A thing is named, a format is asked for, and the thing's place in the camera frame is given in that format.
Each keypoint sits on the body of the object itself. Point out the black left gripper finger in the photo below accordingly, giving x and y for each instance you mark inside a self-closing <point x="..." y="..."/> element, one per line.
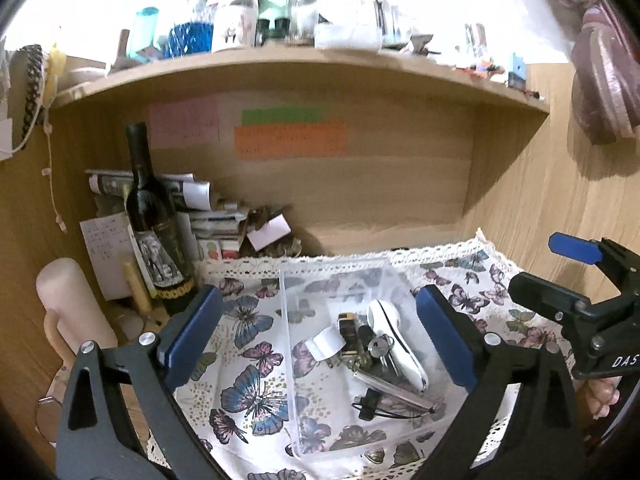
<point x="551" y="301"/>

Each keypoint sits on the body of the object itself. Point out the person's hand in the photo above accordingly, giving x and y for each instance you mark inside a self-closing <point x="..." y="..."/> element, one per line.
<point x="600" y="395"/>

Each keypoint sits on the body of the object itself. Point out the white handwritten note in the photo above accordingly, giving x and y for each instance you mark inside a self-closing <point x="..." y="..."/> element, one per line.
<point x="107" y="241"/>

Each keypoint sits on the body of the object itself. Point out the small pink white card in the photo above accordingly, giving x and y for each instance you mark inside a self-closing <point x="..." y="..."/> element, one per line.
<point x="272" y="231"/>

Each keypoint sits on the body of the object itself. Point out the white remote control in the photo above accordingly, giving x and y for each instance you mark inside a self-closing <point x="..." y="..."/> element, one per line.
<point x="384" y="319"/>

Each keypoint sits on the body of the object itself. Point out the clear plastic box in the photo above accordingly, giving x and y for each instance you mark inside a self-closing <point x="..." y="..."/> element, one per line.
<point x="333" y="414"/>

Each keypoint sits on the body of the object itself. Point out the green bottle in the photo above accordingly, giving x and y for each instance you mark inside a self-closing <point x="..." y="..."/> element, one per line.
<point x="273" y="22"/>

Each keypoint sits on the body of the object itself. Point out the butterfly print cloth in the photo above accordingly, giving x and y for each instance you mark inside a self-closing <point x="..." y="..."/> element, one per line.
<point x="236" y="399"/>

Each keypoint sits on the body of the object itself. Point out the stack of papers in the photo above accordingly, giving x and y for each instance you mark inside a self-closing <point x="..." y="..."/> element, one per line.
<point x="214" y="229"/>

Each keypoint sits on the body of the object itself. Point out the teal cup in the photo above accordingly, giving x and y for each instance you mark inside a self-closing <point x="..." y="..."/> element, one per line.
<point x="142" y="31"/>

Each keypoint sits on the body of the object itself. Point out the silver pen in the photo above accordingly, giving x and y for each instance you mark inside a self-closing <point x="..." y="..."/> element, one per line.
<point x="400" y="394"/>

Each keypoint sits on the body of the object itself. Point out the green sticky note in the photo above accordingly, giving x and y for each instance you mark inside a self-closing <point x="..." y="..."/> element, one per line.
<point x="282" y="115"/>

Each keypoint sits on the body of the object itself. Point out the white tape roll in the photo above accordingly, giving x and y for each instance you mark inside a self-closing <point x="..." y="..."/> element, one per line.
<point x="326" y="344"/>

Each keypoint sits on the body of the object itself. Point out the dark wine bottle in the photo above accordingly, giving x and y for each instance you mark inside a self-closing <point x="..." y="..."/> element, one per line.
<point x="153" y="219"/>

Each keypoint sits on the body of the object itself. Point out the black gold lighter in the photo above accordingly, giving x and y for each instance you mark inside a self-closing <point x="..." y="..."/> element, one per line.
<point x="348" y="328"/>

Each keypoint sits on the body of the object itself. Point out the wooden shelf board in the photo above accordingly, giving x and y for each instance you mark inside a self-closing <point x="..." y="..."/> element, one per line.
<point x="296" y="69"/>

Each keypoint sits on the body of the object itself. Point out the silver keys bunch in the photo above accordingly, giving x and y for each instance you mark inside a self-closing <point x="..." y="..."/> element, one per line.
<point x="380" y="348"/>

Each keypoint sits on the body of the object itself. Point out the orange sticky note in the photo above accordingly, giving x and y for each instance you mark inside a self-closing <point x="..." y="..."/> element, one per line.
<point x="279" y="141"/>

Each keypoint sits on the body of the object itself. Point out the pink sticky note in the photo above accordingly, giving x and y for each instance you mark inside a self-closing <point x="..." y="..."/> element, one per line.
<point x="184" y="124"/>

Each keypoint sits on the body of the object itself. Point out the eyeglasses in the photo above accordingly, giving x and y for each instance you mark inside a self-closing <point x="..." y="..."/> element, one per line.
<point x="47" y="418"/>

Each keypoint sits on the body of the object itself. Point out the mauve curtain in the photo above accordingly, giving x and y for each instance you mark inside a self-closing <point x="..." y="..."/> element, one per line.
<point x="605" y="55"/>

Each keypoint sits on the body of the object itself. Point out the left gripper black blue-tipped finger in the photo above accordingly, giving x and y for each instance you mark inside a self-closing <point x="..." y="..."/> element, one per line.
<point x="618" y="263"/>

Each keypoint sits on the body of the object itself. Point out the yellow thin candle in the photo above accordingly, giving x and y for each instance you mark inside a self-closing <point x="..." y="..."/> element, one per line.
<point x="139" y="293"/>

